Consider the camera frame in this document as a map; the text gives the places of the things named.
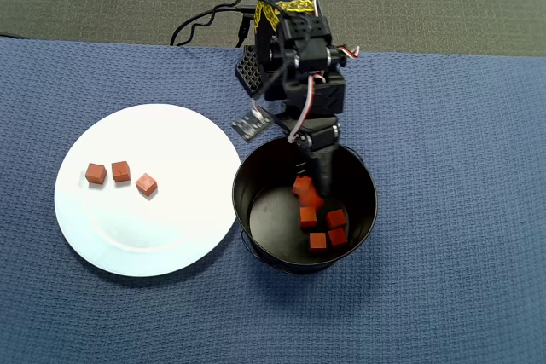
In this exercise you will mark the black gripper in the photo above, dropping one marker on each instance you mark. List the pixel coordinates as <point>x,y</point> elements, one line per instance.
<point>322,133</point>

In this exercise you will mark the red cube with dark mark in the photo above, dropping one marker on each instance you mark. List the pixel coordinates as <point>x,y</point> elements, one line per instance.
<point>120,171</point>

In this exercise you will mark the white round plate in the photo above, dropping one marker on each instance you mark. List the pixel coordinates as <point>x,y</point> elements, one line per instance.
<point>149,232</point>

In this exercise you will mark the black metal bucket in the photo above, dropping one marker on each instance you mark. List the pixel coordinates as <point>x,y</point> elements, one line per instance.
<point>264,176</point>

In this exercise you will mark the blue woven tablecloth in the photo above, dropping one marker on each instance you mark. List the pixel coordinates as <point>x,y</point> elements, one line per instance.
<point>426,168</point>

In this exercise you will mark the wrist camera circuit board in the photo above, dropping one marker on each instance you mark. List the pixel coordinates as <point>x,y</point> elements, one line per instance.
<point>251,124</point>

